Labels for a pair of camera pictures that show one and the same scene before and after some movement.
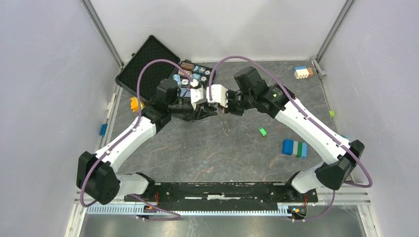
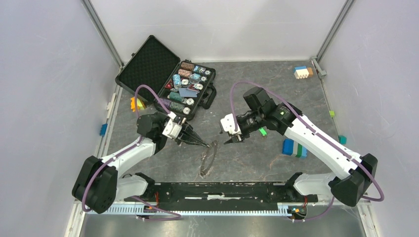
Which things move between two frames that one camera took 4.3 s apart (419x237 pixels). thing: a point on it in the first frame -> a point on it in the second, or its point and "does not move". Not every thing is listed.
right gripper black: x=229 y=94 -> x=235 y=139
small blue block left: x=104 y=127 does not move
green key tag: x=262 y=131 does not move
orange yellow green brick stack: x=134 y=104 does not move
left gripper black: x=203 y=111 -> x=188 y=135
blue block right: x=298 y=149 does not move
